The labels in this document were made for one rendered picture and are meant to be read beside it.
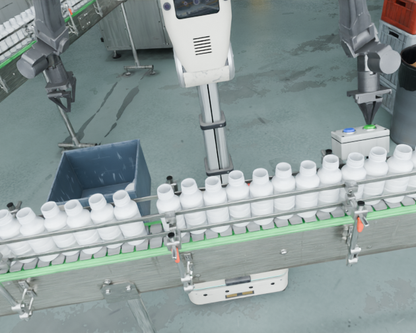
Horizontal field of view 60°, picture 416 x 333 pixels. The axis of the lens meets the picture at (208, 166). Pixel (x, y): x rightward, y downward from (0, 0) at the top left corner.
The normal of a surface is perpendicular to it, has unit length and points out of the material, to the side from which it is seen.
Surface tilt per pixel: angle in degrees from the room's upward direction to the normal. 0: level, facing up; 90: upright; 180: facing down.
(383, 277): 0
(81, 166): 90
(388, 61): 71
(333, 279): 0
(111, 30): 90
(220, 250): 90
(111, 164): 90
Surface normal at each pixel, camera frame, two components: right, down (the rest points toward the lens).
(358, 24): 0.38, 0.64
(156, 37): -0.18, 0.65
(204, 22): 0.11, 0.62
